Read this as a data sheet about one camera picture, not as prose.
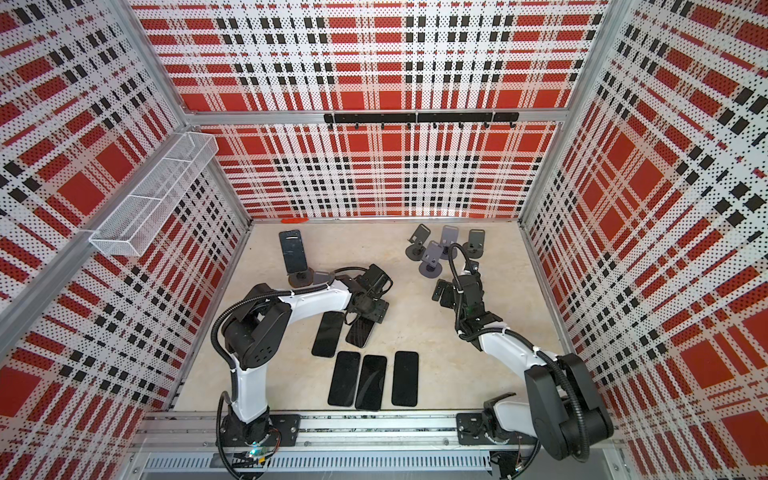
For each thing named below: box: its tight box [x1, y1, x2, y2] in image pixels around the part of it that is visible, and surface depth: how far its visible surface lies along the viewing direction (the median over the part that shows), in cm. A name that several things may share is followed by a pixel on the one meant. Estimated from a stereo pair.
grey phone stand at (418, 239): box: [405, 223, 431, 261], surface depth 110 cm
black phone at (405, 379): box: [391, 351, 419, 407], surface depth 84 cm
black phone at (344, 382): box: [327, 351, 361, 407], surface depth 83 cm
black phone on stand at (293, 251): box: [279, 229, 308, 274], surface depth 98 cm
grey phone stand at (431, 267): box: [418, 240, 444, 279], surface depth 106 cm
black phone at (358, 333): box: [345, 316, 375, 348], surface depth 92 cm
